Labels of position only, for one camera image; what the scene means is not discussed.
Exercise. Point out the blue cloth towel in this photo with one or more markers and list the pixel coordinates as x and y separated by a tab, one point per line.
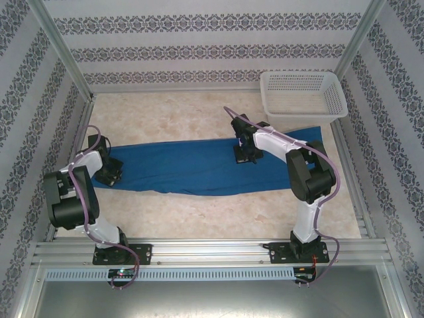
198	165

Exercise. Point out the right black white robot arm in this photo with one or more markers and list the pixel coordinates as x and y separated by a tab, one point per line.
311	182

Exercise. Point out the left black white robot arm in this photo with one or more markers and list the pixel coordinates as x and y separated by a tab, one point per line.
73	212

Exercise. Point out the white perforated plastic basket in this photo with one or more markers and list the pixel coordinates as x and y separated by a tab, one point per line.
331	97

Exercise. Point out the circuit board with green light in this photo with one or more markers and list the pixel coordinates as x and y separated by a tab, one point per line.
122	273

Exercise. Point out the grey metal panel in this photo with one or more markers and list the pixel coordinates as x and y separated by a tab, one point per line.
212	301

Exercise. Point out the aluminium side floor rail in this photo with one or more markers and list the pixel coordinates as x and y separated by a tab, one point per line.
88	112
361	215

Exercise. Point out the aluminium wall floor rail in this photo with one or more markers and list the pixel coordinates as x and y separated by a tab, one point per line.
165	90

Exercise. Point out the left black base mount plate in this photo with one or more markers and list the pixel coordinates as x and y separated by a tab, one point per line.
142	252

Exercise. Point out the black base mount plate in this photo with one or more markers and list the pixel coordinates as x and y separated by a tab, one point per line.
142	252
278	255

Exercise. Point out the aluminium frame post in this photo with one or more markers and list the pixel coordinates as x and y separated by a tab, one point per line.
63	49
360	33

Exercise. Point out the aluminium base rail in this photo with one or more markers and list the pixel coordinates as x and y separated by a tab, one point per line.
212	251

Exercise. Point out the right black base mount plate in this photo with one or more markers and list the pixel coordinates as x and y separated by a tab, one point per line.
278	255

